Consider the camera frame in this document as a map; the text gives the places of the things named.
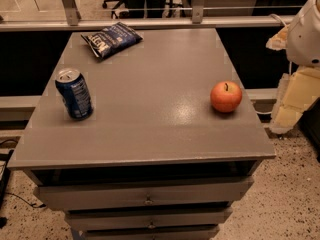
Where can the blue chip bag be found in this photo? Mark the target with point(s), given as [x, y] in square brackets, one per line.
[112, 39]

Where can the blue pepsi can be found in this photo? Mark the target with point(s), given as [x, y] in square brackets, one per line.
[72, 86]

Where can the black office chair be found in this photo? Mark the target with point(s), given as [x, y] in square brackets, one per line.
[124, 9]

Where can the middle grey drawer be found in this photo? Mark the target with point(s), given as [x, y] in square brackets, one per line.
[148, 219]

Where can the grey drawer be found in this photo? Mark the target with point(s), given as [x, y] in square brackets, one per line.
[148, 219]
[199, 232]
[141, 194]

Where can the grey drawer cabinet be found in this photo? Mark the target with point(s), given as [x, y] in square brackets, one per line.
[152, 120]

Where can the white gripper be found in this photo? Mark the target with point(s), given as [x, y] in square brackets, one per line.
[305, 39]

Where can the red apple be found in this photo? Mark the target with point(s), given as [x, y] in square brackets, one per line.
[226, 96]

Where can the bottom grey drawer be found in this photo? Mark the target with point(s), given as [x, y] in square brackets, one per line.
[199, 232]

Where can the top grey drawer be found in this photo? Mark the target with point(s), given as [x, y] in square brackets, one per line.
[141, 194]

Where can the metal window rail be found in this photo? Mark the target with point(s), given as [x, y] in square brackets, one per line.
[149, 24]

